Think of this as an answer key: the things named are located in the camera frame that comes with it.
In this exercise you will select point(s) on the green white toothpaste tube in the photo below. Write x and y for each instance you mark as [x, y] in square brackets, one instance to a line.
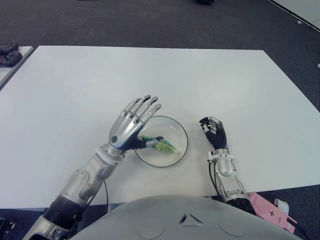
[166, 147]

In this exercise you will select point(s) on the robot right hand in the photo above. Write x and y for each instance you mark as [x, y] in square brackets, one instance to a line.
[218, 137]

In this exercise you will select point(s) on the white side table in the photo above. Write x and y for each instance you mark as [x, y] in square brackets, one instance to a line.
[12, 70]

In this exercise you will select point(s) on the black metal bracket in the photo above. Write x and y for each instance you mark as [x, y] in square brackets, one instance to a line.
[6, 223]

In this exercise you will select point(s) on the white board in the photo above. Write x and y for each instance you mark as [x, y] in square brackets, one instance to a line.
[305, 10]

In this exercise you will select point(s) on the white paper tag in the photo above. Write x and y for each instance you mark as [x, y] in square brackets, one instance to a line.
[283, 206]

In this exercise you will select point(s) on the grey robot torso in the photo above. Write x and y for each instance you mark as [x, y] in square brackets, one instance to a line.
[162, 217]

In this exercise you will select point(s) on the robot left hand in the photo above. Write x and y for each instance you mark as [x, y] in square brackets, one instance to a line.
[125, 127]

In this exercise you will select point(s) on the white plate black rim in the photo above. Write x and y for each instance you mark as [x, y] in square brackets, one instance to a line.
[162, 160]

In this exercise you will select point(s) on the pink cardboard box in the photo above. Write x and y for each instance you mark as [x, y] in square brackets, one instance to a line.
[265, 207]

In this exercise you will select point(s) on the black game controller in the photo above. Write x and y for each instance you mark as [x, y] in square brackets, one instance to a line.
[8, 47]
[12, 58]

